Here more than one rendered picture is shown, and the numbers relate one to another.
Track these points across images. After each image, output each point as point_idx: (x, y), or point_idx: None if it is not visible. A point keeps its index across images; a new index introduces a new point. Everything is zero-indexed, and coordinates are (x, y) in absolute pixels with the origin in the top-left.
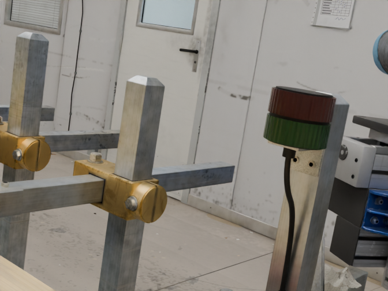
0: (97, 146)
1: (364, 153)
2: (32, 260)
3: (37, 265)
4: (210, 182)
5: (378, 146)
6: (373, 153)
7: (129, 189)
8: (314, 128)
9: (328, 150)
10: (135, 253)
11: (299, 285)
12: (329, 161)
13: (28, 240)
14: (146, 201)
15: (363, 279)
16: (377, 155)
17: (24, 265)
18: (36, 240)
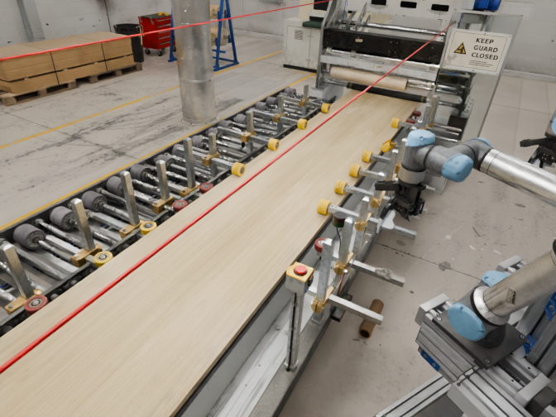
0: None
1: (497, 266)
2: (528, 255)
3: (526, 259)
4: (401, 234)
5: (510, 269)
6: (502, 270)
7: (356, 221)
8: (333, 222)
9: (345, 229)
10: (359, 237)
11: (340, 253)
12: (346, 232)
13: (544, 246)
14: (356, 225)
15: (400, 283)
16: (505, 272)
17: (519, 255)
18: (548, 248)
